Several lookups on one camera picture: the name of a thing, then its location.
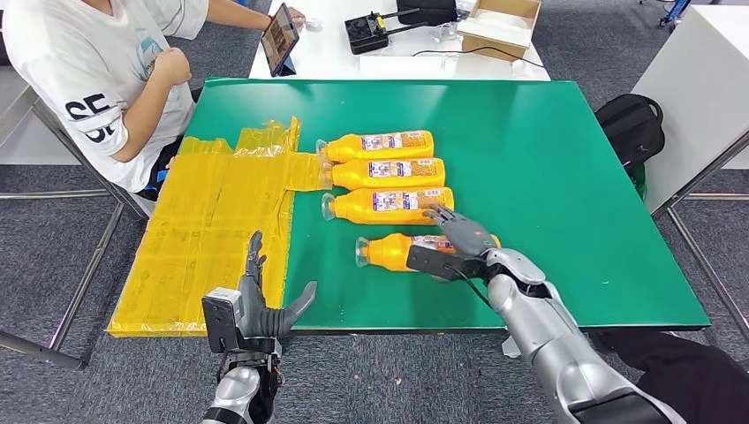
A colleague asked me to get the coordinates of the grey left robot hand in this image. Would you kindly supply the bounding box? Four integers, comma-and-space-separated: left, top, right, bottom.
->
237, 231, 318, 341

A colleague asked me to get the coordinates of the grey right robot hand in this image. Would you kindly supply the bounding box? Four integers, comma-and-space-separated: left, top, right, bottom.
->
422, 204, 500, 259

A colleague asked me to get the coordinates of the person's right hand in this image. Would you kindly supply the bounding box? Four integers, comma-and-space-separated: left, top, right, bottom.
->
150, 48, 193, 87

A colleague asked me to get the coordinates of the orange detergent bottle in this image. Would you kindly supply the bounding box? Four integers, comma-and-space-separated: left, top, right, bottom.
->
320, 157, 446, 192
355, 232, 503, 273
321, 186, 455, 226
314, 129, 435, 164

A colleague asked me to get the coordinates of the black tablet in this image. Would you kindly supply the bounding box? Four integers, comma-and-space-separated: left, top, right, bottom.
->
260, 2, 301, 79

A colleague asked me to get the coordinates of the white table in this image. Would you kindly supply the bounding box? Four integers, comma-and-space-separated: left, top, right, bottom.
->
248, 0, 552, 82

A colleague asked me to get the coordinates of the black device with antennas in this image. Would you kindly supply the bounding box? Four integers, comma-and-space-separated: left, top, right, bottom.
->
344, 6, 422, 57

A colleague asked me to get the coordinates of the person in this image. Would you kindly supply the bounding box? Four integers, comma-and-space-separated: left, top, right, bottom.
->
0, 0, 306, 194
587, 329, 749, 424

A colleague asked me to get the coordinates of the yellow taped cardboard mat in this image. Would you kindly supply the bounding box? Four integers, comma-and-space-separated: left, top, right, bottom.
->
106, 116, 335, 339

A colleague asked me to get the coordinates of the black bag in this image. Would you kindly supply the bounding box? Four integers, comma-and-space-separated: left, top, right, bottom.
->
395, 0, 459, 27

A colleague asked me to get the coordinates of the black backpack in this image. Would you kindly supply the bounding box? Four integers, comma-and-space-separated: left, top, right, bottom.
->
594, 93, 667, 177

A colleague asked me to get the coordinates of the open cardboard box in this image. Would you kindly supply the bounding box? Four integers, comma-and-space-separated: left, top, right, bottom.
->
456, 0, 542, 63

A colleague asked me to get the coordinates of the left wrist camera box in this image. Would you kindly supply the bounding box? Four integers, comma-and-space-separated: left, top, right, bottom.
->
200, 286, 244, 355

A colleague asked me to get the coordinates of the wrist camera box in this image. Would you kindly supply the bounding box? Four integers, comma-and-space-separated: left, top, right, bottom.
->
406, 244, 489, 284
200, 286, 244, 355

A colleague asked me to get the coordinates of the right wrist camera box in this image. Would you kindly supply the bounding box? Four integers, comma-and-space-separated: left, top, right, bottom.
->
406, 244, 489, 284

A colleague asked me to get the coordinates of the black cable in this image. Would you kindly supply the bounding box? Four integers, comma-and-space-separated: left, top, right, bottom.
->
412, 45, 547, 68

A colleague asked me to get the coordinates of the metal bench frame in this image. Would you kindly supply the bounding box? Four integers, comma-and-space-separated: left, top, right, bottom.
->
0, 64, 148, 371

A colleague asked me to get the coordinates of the metal cabinet frame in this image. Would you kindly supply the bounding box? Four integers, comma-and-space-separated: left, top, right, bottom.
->
649, 131, 749, 344

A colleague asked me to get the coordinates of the blue trolley frame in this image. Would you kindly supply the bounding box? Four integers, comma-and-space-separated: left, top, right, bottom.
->
638, 0, 692, 27

